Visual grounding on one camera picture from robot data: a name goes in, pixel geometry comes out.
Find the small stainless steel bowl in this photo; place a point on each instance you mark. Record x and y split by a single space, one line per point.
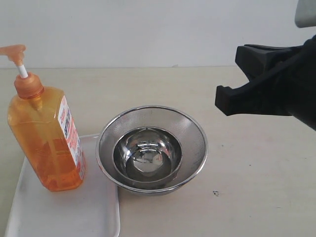
147 156

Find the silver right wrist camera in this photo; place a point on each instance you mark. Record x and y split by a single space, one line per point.
305 15

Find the steel mesh colander bowl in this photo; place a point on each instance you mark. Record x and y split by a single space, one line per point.
190 134

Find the white plastic tray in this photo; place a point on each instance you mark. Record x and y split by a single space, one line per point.
91 210

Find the orange dish soap pump bottle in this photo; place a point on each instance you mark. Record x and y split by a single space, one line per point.
40 118

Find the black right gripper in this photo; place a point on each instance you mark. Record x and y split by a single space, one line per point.
282 82

